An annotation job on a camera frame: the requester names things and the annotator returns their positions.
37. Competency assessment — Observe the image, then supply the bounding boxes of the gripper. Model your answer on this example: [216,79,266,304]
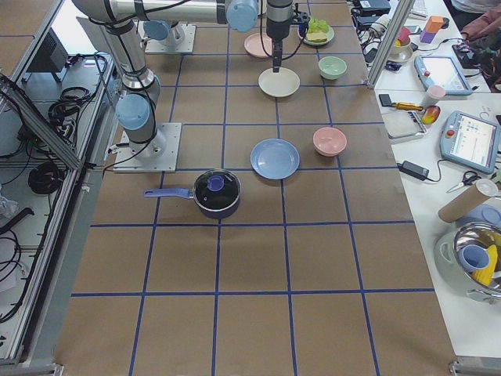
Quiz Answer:
[266,0,310,73]

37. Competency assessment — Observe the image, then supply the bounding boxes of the pink plate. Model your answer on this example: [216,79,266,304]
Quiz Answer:
[243,32,272,59]

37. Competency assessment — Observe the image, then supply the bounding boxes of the blue plate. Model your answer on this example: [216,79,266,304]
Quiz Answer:
[250,139,300,179]

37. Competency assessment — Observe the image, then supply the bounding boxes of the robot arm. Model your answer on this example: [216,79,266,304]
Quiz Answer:
[74,1,259,158]
[134,1,310,73]

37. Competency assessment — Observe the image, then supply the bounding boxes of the bread slice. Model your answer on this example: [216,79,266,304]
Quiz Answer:
[306,31,327,43]

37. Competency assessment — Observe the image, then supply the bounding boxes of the cream plate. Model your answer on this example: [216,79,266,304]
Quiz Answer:
[258,67,301,98]

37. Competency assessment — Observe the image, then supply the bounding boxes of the lettuce leaf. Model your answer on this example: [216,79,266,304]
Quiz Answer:
[308,16,329,34]

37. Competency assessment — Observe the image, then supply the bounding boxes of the green plate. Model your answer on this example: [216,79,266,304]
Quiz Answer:
[304,26,335,46]

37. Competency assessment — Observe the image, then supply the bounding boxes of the green bowl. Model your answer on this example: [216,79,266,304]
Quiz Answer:
[318,56,348,80]

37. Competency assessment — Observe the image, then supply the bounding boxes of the pink bowl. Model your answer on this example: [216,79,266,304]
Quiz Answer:
[312,127,348,157]

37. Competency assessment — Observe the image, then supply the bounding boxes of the white bowl with fruit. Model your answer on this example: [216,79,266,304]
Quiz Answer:
[387,27,413,63]

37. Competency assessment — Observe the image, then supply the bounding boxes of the yellow screwdriver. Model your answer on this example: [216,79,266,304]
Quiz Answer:
[391,102,424,111]

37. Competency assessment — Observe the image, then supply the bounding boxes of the digital kitchen scale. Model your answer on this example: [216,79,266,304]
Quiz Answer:
[382,110,427,143]

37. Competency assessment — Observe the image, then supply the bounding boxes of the purple block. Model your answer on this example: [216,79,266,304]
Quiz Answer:
[419,31,437,44]

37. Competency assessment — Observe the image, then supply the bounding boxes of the orange block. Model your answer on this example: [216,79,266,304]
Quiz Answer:
[424,16,444,34]

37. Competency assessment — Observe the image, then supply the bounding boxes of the blue saucepan with lid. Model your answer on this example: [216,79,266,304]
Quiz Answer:
[143,168,242,219]

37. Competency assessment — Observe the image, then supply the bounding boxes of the far teach pendant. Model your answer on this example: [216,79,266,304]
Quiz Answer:
[413,55,473,96]

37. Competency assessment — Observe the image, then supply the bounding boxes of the teach pendant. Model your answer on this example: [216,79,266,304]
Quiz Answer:
[413,55,473,96]
[439,111,500,174]

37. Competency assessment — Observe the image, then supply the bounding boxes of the paper cup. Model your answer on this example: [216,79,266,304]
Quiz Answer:
[421,85,446,108]

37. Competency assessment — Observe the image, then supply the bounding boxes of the mango fruit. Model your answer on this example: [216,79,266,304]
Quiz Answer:
[421,105,441,125]

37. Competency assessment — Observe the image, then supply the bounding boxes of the black power adapter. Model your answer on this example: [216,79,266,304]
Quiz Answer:
[397,161,429,181]

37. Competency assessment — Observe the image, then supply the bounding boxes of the near teach pendant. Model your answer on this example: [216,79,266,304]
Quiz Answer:
[439,111,500,174]

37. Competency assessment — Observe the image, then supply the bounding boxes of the scissors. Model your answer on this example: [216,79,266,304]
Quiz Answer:
[447,171,481,193]

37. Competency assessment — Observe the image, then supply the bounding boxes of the cardboard tube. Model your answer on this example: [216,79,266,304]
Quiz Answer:
[438,179,499,223]

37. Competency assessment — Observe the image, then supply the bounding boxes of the steel mixing bowl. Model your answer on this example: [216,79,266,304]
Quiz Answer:
[453,222,500,304]

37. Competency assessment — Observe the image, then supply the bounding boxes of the blue cup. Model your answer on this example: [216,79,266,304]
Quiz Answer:
[458,244,490,273]

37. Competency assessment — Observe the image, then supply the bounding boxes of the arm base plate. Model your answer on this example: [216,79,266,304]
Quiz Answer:
[113,122,182,173]
[143,21,196,55]

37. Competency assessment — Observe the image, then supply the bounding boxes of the aluminium frame post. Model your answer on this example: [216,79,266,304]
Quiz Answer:
[366,0,414,89]

